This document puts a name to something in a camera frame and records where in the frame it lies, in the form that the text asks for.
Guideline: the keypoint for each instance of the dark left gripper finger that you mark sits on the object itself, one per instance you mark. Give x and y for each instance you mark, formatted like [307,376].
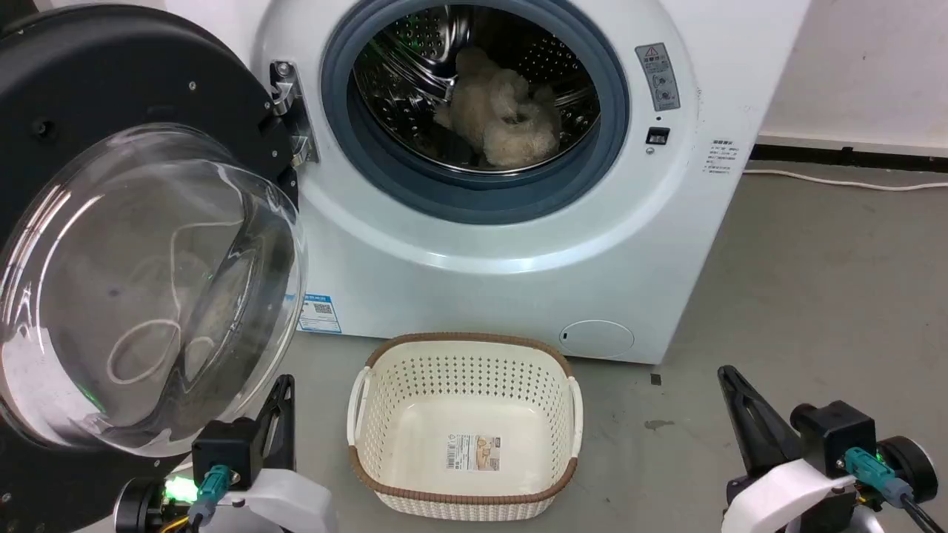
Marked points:
[289,422]
[268,426]

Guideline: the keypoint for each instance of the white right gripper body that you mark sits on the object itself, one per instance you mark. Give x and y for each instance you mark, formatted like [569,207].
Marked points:
[778,500]

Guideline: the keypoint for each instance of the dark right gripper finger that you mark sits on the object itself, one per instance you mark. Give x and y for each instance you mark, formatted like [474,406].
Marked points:
[774,433]
[744,426]

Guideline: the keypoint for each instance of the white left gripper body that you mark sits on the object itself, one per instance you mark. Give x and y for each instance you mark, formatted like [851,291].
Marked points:
[285,500]

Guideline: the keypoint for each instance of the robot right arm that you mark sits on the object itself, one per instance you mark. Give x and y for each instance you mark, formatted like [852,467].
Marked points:
[907,463]

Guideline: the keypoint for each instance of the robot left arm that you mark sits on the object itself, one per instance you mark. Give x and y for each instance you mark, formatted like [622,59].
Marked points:
[144,507]

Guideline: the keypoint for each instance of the white front-load washing machine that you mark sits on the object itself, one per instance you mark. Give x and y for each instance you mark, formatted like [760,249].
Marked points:
[459,274]

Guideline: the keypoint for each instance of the metal door hinge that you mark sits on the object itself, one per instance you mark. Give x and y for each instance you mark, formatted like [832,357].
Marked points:
[290,104]

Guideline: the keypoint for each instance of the black round washer door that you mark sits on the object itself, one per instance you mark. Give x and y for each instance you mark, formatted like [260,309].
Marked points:
[111,96]

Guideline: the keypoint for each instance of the blue energy label sticker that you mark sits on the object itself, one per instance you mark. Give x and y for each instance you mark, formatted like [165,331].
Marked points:
[320,313]

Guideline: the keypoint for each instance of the cream perforated laundry basket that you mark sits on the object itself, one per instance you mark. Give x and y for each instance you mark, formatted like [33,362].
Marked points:
[466,437]

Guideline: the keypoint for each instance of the black baseboard strip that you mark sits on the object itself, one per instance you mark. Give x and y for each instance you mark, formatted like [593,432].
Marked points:
[852,157]

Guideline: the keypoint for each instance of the grey warning sticker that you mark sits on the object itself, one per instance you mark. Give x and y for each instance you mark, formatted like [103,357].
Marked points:
[658,76]

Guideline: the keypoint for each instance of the beige plush toy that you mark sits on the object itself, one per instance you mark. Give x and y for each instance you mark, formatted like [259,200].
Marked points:
[503,111]

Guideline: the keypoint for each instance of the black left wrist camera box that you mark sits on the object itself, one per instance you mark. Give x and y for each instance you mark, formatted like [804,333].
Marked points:
[226,448]

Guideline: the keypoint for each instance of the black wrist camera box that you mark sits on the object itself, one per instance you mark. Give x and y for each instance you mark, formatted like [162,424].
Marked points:
[226,448]
[833,433]

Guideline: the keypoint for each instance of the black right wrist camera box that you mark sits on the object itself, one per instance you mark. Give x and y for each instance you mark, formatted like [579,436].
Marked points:
[833,433]

